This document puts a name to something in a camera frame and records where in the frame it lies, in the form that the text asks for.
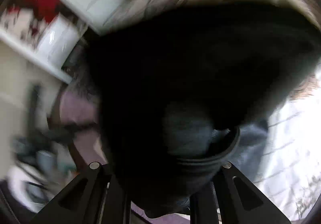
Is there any black cloth garment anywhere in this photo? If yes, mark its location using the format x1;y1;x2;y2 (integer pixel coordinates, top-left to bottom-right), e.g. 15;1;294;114
84;1;320;218

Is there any floral quilted bedspread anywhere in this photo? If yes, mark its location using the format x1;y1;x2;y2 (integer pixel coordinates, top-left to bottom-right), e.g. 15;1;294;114
68;0;320;221

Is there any white shelf cabinet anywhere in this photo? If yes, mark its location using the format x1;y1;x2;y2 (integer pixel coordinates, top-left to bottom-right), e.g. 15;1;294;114
1;0;129;83

